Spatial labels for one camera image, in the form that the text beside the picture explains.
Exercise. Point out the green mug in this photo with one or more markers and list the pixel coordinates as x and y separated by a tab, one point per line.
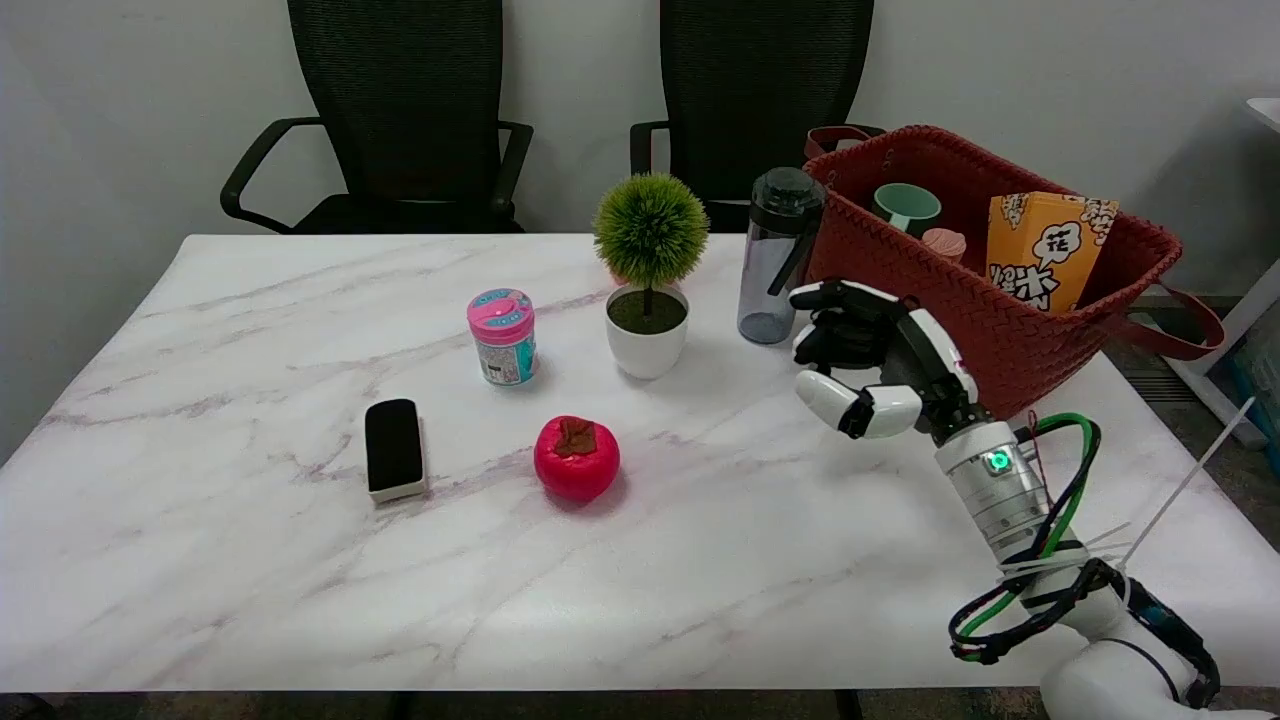
905	208

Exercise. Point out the red persimmon toy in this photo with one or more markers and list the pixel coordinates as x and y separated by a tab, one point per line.
575	470

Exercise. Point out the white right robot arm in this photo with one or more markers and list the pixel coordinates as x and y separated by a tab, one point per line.
1000	500

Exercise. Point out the white furniture frame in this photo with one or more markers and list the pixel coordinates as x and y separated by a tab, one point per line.
1245	310

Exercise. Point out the red woven basket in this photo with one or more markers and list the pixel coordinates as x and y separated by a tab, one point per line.
960	310

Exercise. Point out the pink lid candy jar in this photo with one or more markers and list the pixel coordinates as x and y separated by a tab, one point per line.
503	345

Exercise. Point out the green ball plant white pot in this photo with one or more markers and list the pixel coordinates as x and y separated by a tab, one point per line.
648	335

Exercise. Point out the clear bottle with black lid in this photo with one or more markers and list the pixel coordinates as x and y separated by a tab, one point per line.
770	280

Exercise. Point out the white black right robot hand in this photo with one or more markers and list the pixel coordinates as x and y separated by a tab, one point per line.
905	345

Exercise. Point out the black whiteboard eraser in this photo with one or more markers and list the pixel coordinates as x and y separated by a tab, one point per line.
393	445

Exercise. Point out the white zip tie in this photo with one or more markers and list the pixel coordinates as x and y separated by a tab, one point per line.
1190	478

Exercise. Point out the black mesh office chair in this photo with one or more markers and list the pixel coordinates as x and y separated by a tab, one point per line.
760	90
400	100

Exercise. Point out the orange popcorn box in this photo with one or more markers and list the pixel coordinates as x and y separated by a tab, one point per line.
1045	250

